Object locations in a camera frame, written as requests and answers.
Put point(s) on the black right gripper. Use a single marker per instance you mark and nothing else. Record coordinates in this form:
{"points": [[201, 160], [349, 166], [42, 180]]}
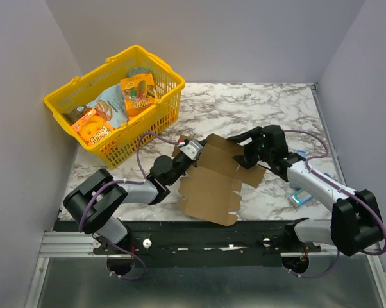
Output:
{"points": [[249, 153]]}

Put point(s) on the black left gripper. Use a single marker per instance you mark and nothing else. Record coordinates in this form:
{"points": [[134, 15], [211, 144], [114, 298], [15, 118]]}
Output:
{"points": [[193, 163]]}

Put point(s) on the brown cardboard box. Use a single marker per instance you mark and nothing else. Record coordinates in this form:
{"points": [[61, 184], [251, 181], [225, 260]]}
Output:
{"points": [[211, 190]]}

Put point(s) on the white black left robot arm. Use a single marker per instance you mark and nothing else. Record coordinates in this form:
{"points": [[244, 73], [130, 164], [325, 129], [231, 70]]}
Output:
{"points": [[93, 203]]}

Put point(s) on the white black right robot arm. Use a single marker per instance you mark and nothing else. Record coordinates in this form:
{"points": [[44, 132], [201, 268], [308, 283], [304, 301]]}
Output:
{"points": [[355, 224]]}

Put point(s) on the light blue long box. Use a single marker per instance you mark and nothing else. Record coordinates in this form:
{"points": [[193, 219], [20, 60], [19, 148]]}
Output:
{"points": [[301, 153]]}

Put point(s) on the orange scrub daddy sponge box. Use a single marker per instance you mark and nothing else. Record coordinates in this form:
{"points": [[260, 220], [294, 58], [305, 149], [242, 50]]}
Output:
{"points": [[92, 127]]}

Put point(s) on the small blue white packet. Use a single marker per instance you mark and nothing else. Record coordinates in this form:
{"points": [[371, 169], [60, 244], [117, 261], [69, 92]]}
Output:
{"points": [[299, 198]]}

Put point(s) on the yellow plastic shopping basket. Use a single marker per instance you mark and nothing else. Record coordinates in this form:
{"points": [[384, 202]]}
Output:
{"points": [[101, 89]]}

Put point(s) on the light blue cassava chips bag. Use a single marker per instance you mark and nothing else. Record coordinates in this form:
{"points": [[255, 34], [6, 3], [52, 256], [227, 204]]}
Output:
{"points": [[109, 104]]}

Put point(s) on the orange mango gummy bag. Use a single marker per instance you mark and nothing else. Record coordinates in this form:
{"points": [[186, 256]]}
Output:
{"points": [[139, 93]]}

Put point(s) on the green netted melon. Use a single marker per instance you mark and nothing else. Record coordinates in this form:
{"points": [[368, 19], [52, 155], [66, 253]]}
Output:
{"points": [[135, 70]]}

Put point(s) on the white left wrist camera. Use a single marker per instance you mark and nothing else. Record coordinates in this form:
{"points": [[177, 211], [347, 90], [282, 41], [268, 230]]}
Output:
{"points": [[192, 149]]}

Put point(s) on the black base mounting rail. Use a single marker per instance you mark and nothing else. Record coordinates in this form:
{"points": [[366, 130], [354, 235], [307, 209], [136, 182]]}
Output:
{"points": [[194, 244]]}

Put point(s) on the aluminium extrusion frame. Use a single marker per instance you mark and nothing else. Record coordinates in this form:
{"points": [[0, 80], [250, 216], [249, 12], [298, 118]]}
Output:
{"points": [[56, 245]]}

